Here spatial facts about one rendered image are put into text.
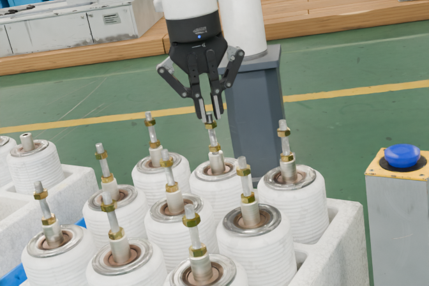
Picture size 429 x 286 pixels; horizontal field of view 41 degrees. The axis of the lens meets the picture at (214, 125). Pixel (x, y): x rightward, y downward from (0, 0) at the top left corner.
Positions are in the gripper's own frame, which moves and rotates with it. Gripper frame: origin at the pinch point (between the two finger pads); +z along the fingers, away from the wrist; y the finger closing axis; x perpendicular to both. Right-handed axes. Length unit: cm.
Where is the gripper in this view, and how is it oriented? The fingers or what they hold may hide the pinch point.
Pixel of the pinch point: (209, 107)
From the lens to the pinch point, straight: 84.2
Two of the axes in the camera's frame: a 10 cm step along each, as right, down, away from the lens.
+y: 9.7, -2.2, 1.1
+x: -1.8, -3.3, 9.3
